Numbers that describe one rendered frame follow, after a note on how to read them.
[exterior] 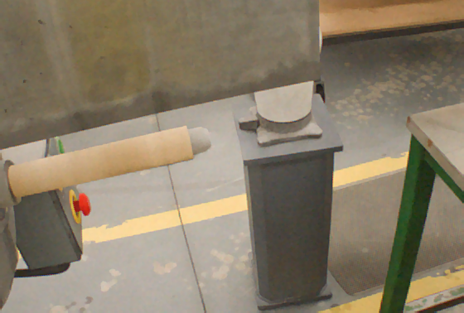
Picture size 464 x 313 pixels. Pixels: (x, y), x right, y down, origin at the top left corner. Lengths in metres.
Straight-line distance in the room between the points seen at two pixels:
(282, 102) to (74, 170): 0.91
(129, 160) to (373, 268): 1.59
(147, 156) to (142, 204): 1.86
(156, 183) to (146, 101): 2.14
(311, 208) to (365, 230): 0.63
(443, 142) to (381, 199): 1.23
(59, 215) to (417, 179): 0.75
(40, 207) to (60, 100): 0.52
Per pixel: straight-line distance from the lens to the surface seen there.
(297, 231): 1.58
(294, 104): 1.34
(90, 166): 0.48
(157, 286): 1.99
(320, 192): 1.49
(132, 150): 0.48
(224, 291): 1.92
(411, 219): 1.23
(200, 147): 0.48
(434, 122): 1.10
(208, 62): 0.27
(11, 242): 0.56
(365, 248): 2.04
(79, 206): 0.88
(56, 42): 0.26
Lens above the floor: 1.54
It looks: 36 degrees down
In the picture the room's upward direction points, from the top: 7 degrees counter-clockwise
